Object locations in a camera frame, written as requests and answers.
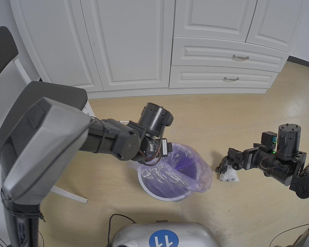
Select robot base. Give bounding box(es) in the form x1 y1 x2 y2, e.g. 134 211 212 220
112 221 220 247

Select black plastic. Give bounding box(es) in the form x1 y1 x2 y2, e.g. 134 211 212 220
216 156 242 173

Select white chair with grey seat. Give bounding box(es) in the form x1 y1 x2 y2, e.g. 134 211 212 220
0 26 94 204

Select white wardrobe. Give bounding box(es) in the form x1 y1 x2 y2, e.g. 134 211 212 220
8 0 306 100

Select black cable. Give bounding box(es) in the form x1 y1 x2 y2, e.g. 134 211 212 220
107 214 137 245
271 223 309 247

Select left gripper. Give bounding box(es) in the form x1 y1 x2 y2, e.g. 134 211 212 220
145 137 172 164

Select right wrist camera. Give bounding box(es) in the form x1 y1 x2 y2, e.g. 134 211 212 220
261 131 278 152

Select white printed wrapper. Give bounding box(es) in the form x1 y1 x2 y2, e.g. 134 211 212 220
219 166 239 183

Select purple plastic bag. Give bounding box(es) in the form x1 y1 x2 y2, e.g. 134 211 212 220
127 143 213 203

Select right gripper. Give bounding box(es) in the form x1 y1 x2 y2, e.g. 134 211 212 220
226 143 275 171

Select white trash bin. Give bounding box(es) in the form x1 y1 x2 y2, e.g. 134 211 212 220
138 171 197 202

